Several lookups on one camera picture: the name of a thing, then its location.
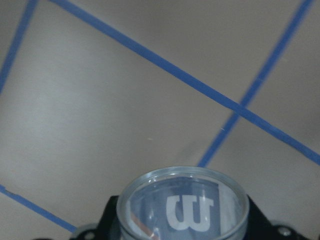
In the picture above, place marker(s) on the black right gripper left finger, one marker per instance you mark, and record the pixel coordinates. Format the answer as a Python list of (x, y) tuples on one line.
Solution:
[(108, 227)]

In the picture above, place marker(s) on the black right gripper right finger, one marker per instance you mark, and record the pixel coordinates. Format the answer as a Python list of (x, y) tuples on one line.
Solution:
[(258, 225)]

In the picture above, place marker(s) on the clear tennis ball can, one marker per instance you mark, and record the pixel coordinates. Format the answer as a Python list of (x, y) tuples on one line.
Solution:
[(183, 203)]

